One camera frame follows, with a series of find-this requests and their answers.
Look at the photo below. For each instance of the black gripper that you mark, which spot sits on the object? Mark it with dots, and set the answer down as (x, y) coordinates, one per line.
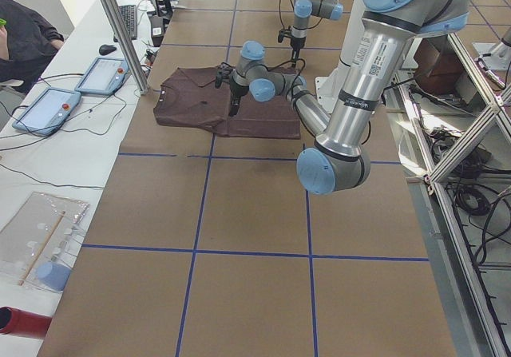
(237, 92)
(296, 43)

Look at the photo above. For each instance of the dark brown t-shirt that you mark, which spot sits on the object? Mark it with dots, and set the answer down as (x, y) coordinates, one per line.
(189, 98)

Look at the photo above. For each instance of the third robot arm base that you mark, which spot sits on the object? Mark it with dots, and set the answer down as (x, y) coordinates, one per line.
(494, 56)

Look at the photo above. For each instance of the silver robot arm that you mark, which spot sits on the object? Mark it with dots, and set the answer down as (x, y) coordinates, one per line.
(337, 161)
(303, 10)

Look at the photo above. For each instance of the person in dark clothes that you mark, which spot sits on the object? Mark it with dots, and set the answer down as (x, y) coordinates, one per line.
(28, 44)

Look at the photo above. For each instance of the far teach pendant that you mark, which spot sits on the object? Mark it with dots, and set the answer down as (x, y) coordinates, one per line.
(104, 77)

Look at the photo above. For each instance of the teach pendant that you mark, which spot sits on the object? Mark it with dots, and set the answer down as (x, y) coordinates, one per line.
(104, 77)
(48, 112)

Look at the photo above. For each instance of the black keyboard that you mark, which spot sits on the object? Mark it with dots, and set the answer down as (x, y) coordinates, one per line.
(130, 19)

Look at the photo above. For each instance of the black computer mouse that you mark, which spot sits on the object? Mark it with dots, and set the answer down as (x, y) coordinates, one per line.
(106, 49)

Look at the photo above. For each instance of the near teach pendant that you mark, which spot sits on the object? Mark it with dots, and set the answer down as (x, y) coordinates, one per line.
(48, 112)

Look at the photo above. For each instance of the clear plastic bag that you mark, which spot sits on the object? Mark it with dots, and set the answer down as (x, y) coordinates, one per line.
(45, 228)

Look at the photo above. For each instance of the blue plastic cup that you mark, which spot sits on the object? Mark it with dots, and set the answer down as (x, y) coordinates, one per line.
(53, 275)

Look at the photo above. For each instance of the red cylinder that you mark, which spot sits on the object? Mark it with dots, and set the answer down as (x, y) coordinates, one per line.
(25, 324)

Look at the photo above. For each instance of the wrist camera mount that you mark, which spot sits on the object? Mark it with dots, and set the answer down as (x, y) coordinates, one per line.
(223, 72)
(284, 33)

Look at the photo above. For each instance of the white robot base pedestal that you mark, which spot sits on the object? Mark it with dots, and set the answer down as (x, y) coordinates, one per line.
(327, 88)

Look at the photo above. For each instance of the aluminium frame post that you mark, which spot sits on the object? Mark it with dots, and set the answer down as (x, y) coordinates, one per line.
(120, 31)

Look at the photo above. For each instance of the aluminium frame rack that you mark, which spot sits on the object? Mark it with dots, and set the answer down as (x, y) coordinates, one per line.
(453, 134)

